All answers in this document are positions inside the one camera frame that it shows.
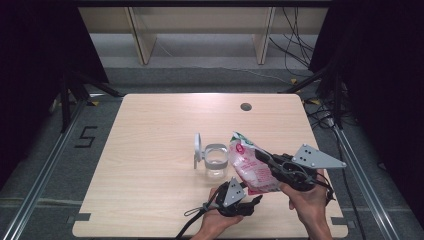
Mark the aluminium floor rail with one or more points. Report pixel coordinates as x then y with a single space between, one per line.
31 193
376 200

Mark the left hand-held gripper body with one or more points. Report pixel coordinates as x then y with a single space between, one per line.
233 195

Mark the clear jar with white lid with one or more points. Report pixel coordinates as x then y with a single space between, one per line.
216 160

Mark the yellow tape piece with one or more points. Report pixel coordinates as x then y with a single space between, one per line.
293 81
95 103
315 101

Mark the person's left hand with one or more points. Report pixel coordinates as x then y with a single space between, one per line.
213 225

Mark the black curtain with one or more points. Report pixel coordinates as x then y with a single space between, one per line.
383 66
26 66

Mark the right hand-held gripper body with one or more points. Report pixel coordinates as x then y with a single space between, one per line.
313 158

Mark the black metal stand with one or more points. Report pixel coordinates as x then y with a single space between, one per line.
65 106
338 100

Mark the black tape table mark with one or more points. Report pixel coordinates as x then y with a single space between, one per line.
338 220
81 217

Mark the person's right hand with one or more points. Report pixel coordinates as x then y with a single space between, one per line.
310 206

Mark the pink and clear granule bag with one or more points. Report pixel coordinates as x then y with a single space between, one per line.
250 166

